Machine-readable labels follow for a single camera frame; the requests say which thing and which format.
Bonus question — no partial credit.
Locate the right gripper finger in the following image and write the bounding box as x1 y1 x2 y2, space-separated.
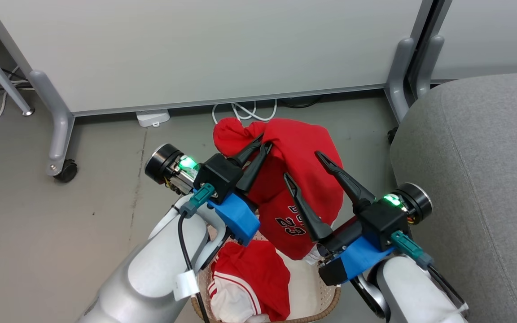
284 173 333 242
315 152 377 211

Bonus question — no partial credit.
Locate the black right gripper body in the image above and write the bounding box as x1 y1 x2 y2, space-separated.
320 183 433 254

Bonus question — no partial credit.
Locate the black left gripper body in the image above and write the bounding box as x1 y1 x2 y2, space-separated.
145 144 244 205

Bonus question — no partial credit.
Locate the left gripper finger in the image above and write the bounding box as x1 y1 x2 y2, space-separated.
236 143 272 193
227 133 264 167

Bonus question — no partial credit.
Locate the red hooded jersey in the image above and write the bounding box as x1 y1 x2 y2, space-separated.
213 118 344 261

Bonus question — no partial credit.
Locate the red and white striped garment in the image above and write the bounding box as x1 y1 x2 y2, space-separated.
208 241 291 323

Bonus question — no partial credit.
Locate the cream perforated laundry basket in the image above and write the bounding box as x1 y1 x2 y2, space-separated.
190 211 342 323

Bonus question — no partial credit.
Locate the white power adapter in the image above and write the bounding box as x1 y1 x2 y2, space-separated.
136 109 171 128

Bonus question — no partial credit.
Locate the grey fabric sofa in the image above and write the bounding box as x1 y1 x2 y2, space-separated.
390 73 517 323

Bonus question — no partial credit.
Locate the black cable with teal connector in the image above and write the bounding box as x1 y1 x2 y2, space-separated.
179 183 216 323
391 231 468 314

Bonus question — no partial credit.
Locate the coiled white cable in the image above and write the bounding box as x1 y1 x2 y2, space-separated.
212 100 278 125

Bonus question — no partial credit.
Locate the thin black cable under panel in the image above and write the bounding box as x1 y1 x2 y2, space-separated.
281 95 322 109

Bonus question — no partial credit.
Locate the white cable label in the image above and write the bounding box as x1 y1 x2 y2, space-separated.
173 271 200 301

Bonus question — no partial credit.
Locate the white partition panel grey frame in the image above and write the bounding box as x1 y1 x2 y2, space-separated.
409 0 517 99
0 0 434 176

